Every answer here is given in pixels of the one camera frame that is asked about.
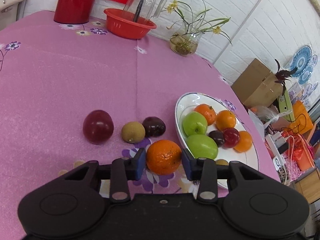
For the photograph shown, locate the brown kiwi fruit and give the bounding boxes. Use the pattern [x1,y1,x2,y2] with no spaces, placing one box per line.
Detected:
[121,121,145,144]

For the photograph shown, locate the large orange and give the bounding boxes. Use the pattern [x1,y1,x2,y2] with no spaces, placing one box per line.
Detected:
[146,140,182,176]

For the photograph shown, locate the large red apple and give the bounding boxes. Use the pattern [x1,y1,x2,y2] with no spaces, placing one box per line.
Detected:
[82,110,114,145]

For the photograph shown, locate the dark purple plum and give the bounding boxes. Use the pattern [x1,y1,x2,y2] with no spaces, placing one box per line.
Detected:
[208,130,225,147]
[142,116,166,138]

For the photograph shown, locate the brown kiwi on plate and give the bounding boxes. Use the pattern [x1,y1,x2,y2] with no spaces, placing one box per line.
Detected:
[215,159,229,166]

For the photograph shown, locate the green apple lower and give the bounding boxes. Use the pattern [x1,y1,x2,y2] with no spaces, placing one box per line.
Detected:
[186,134,218,160]

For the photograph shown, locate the green apple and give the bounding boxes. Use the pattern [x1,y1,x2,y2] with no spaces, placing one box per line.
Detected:
[186,134,218,160]
[182,111,208,137]

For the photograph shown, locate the dark purple plum on plate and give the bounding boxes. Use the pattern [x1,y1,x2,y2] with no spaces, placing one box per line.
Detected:
[208,130,225,147]

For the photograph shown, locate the red plum on plate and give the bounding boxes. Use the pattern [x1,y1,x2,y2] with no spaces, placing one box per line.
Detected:
[223,128,240,148]

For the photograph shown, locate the green apple upper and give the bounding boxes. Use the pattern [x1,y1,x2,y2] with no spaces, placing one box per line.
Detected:
[182,111,208,137]

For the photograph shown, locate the orange at plate right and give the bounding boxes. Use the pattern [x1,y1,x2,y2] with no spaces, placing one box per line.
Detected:
[233,131,253,153]

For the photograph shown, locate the smooth orange back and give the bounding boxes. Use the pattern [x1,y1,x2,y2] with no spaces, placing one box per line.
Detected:
[215,110,236,131]

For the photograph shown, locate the mandarin orange with stem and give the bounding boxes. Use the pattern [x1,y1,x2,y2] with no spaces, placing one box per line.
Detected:
[194,103,216,126]

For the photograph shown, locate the white oval plate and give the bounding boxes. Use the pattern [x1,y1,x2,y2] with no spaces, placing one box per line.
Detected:
[175,92,259,170]

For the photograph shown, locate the white router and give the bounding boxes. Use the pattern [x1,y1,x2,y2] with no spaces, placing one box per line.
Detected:
[248,109,265,140]

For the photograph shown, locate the white power strip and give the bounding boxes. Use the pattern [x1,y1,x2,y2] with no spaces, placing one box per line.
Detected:
[265,132,289,158]

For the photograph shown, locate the clear plastic bag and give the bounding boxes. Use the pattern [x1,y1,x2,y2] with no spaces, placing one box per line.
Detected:
[250,106,292,129]

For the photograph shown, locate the pink floral tablecloth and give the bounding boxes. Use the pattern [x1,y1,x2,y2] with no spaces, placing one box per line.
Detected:
[1,11,277,239]

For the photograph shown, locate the brown cardboard box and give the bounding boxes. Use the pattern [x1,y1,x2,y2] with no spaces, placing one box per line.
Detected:
[231,59,283,108]

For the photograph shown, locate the orange plastic basket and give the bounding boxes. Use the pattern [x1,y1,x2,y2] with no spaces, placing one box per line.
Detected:
[292,134,315,172]

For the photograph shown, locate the green box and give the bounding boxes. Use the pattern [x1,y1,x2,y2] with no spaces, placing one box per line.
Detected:
[278,90,295,122]

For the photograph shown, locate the wooden cabinet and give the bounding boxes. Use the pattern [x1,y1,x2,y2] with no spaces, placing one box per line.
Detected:
[290,168,320,204]

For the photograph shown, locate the orange bag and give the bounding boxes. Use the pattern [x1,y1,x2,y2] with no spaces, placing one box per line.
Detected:
[288,101,313,135]

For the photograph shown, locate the dark purple leaf plant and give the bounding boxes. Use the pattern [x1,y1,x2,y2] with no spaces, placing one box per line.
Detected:
[274,59,298,96]

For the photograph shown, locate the glass vase with plant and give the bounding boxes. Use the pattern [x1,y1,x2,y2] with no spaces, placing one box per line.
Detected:
[164,0,232,56]

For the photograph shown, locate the red plastic basin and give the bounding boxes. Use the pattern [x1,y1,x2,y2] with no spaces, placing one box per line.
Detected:
[104,8,157,40]

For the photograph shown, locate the blue decorative fan plates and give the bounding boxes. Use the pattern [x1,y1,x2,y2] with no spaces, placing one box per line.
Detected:
[288,45,319,103]

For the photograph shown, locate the clear glass pitcher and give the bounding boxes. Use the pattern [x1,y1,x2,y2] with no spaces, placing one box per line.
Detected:
[121,0,167,24]

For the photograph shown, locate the red thermos jug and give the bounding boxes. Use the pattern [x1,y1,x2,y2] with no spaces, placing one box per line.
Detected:
[54,0,94,24]

